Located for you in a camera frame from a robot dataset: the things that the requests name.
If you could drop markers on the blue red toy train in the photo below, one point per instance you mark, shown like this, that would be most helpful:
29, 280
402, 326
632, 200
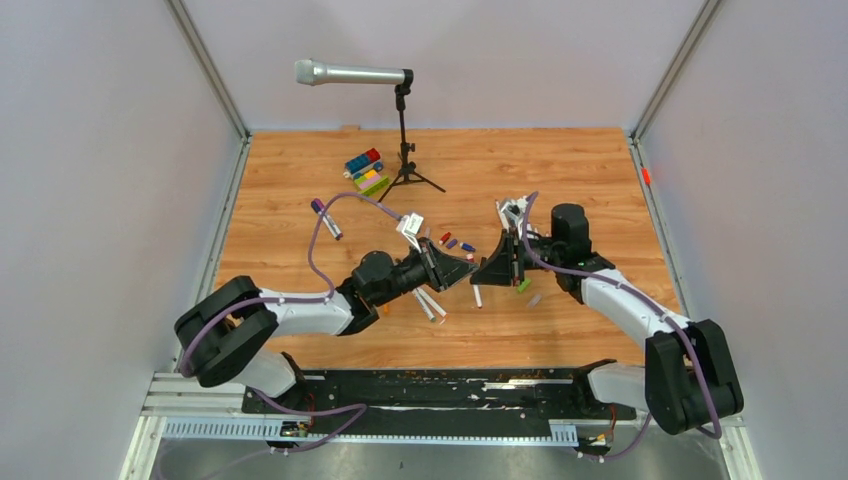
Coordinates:
367, 164

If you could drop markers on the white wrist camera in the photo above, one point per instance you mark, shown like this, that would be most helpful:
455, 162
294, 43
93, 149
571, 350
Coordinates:
512, 214
409, 226

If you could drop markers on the white marker red tip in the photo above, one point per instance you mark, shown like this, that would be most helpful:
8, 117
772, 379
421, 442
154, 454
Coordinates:
477, 296

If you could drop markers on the aluminium frame rail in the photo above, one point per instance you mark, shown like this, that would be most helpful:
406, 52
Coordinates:
177, 408

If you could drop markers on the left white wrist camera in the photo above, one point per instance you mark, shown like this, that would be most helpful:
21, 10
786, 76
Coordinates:
409, 226

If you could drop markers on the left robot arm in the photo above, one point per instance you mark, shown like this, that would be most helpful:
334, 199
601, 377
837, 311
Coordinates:
223, 336

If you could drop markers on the white marker dark green cap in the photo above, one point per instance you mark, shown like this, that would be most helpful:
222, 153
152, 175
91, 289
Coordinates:
424, 305

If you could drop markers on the white marker orange cap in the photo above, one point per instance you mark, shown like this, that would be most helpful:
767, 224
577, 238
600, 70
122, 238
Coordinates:
436, 309

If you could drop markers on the green yellow pink block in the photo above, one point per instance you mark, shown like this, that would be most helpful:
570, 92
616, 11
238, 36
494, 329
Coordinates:
370, 182

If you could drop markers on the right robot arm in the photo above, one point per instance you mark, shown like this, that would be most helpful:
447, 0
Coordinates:
688, 378

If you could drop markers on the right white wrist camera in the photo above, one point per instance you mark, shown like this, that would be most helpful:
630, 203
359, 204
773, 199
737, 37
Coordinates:
512, 214

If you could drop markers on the black tripod microphone stand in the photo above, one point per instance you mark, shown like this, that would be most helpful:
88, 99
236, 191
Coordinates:
407, 173

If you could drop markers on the silver microphone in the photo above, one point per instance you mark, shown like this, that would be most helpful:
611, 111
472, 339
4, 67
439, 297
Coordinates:
314, 73

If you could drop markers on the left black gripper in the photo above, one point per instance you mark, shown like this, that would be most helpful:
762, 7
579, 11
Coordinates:
436, 261

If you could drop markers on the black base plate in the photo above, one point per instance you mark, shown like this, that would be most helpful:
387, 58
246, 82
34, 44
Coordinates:
447, 403

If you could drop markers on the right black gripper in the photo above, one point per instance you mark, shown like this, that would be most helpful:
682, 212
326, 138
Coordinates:
500, 269

